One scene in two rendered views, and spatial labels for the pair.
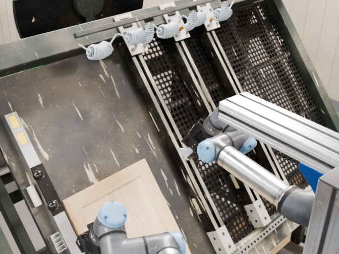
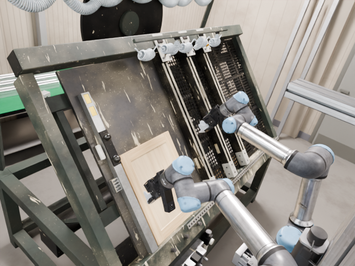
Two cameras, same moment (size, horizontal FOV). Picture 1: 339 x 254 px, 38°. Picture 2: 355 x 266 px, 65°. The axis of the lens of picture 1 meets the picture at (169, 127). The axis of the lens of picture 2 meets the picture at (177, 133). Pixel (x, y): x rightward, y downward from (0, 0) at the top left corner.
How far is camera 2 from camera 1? 0.48 m
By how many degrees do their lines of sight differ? 9
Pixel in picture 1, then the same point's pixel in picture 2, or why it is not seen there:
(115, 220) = (188, 170)
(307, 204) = (308, 162)
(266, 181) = (276, 146)
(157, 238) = (216, 183)
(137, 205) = (164, 161)
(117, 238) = (189, 182)
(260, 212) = (232, 168)
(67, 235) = (122, 180)
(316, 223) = not seen: outside the picture
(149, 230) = not seen: hidden behind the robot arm
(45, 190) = (108, 148)
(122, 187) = (155, 149)
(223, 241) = not seen: hidden behind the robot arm
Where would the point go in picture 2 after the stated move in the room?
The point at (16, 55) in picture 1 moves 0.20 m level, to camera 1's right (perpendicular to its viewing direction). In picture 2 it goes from (90, 51) to (129, 56)
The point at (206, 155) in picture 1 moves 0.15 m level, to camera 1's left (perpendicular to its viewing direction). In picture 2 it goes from (230, 127) to (199, 125)
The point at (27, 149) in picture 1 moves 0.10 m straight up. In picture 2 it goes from (96, 119) to (96, 102)
